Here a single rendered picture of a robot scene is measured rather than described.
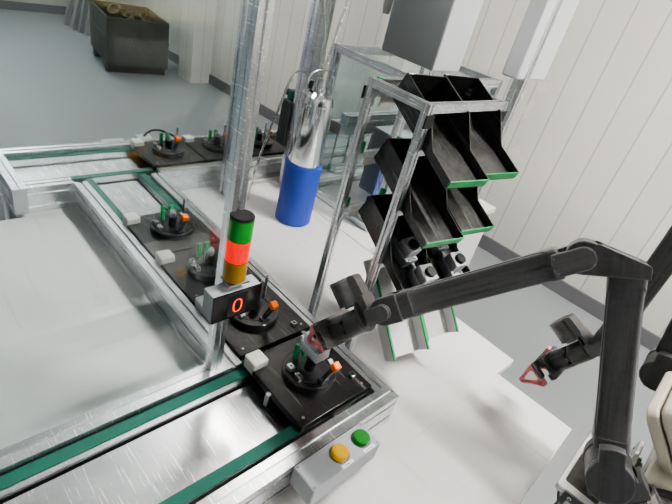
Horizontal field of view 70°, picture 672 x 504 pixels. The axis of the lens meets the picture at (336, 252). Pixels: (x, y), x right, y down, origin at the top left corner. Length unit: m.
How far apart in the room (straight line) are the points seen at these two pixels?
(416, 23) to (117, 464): 1.87
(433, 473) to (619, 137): 3.03
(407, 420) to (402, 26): 1.58
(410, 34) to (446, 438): 1.58
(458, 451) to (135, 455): 0.80
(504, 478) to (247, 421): 0.68
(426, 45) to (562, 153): 2.10
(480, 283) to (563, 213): 3.18
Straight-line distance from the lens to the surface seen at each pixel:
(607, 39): 3.96
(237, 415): 1.24
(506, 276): 0.93
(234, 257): 0.99
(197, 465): 1.16
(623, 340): 0.95
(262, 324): 1.36
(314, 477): 1.12
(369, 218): 1.30
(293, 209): 2.03
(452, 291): 0.95
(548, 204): 4.12
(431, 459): 1.38
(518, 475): 1.47
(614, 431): 1.00
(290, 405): 1.21
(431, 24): 2.17
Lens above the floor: 1.89
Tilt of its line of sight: 31 degrees down
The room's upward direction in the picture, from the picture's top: 15 degrees clockwise
